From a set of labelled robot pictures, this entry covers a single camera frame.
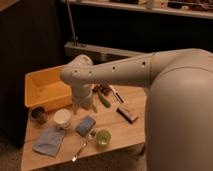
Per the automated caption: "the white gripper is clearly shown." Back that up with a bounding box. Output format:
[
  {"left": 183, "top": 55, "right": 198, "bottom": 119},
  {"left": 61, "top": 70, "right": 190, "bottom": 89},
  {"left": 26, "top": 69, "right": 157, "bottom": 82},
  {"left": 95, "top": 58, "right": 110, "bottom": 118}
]
[{"left": 71, "top": 84, "right": 97, "bottom": 113}]

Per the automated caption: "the wooden scrub brush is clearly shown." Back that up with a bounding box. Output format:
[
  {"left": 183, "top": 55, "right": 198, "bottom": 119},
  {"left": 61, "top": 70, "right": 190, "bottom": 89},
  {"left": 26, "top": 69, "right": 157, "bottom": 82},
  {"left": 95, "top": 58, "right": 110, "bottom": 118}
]
[{"left": 116, "top": 105, "right": 138, "bottom": 124}]

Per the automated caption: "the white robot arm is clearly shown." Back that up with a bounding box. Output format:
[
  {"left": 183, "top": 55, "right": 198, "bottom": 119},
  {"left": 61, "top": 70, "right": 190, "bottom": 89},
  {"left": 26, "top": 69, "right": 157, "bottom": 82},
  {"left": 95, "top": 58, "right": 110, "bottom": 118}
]
[{"left": 61, "top": 49, "right": 213, "bottom": 171}]

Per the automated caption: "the dark grapes toy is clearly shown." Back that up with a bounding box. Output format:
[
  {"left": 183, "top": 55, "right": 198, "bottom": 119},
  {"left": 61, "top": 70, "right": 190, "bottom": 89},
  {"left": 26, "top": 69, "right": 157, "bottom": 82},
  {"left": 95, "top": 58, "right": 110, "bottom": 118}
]
[{"left": 93, "top": 84, "right": 111, "bottom": 96}]

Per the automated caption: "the green cucumber toy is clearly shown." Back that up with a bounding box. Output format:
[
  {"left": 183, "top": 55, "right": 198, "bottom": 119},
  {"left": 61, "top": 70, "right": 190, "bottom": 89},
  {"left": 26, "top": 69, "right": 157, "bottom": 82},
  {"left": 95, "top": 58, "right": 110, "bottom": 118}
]
[{"left": 98, "top": 91, "right": 111, "bottom": 108}]

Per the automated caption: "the black white marker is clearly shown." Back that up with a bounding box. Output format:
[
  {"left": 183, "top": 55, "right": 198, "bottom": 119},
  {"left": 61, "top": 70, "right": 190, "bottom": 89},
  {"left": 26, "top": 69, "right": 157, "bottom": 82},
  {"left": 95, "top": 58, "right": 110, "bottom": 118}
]
[{"left": 110, "top": 85, "right": 124, "bottom": 103}]

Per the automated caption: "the blue sponge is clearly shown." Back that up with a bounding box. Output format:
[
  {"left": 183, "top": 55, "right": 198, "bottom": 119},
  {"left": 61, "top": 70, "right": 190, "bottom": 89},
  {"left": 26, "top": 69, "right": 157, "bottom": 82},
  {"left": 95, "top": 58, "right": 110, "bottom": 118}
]
[{"left": 75, "top": 116, "right": 96, "bottom": 137}]

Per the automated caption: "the yellow plastic bin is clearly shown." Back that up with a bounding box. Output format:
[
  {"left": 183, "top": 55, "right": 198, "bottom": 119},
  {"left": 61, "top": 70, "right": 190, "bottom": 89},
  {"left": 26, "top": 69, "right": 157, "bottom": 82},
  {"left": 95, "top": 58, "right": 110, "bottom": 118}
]
[{"left": 24, "top": 66, "right": 72, "bottom": 111}]

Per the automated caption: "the silver fork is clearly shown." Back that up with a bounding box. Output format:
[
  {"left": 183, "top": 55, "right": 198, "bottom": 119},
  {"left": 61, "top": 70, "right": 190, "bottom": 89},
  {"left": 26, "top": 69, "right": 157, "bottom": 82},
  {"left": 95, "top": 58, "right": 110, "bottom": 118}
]
[{"left": 72, "top": 129, "right": 97, "bottom": 162}]

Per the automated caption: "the green cup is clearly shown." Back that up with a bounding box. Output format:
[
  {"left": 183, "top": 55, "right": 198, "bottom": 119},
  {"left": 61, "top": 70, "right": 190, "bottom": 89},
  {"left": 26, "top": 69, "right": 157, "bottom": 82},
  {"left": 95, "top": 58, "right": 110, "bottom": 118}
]
[{"left": 96, "top": 130, "right": 111, "bottom": 147}]

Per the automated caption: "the dark small cup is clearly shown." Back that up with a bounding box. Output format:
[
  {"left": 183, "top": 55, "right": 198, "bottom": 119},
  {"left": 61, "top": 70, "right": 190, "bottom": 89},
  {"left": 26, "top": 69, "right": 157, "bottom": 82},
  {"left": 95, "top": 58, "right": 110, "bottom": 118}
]
[{"left": 31, "top": 107, "right": 47, "bottom": 124}]

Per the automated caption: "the blue folded cloth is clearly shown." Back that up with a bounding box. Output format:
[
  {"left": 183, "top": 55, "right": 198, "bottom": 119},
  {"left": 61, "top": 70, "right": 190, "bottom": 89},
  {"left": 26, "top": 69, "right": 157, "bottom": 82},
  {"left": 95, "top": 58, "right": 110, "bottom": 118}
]
[{"left": 32, "top": 126, "right": 65, "bottom": 157}]

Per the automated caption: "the metal stand pole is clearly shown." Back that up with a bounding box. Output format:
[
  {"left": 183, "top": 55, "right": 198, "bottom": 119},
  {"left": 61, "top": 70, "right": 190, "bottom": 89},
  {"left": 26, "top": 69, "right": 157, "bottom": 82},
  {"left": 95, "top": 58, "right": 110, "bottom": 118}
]
[{"left": 66, "top": 0, "right": 78, "bottom": 46}]

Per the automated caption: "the grey metal rail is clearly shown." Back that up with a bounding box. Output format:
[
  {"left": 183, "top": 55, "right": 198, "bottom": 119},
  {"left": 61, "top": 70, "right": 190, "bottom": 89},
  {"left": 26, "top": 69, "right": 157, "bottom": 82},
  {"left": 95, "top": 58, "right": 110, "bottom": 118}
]
[{"left": 64, "top": 42, "right": 143, "bottom": 62}]

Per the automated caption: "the wall shelf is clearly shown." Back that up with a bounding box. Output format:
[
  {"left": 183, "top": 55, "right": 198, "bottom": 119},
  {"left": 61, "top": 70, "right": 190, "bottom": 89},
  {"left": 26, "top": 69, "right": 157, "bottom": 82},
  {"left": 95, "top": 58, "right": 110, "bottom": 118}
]
[{"left": 60, "top": 0, "right": 213, "bottom": 20}]

